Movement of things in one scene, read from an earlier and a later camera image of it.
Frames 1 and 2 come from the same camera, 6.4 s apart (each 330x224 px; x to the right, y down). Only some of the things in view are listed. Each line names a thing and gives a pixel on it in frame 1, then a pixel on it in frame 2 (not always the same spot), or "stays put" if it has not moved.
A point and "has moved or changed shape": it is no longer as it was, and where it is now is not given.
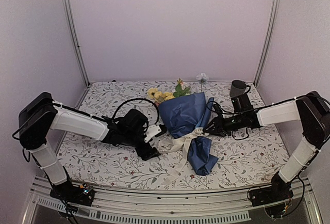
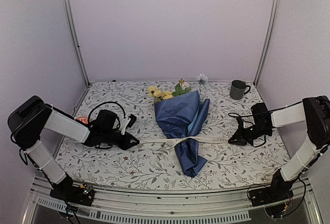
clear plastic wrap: x=166 y=144 to x=178 y=141
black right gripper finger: x=215 y=123 to x=237 y=135
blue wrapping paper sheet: x=182 y=115 has moved or changed shape
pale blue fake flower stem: x=202 y=79 stays put
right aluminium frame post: x=273 y=25 stays put
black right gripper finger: x=222 y=132 to x=241 y=143
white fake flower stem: x=180 y=90 stays put
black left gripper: x=142 y=152 to x=125 y=144
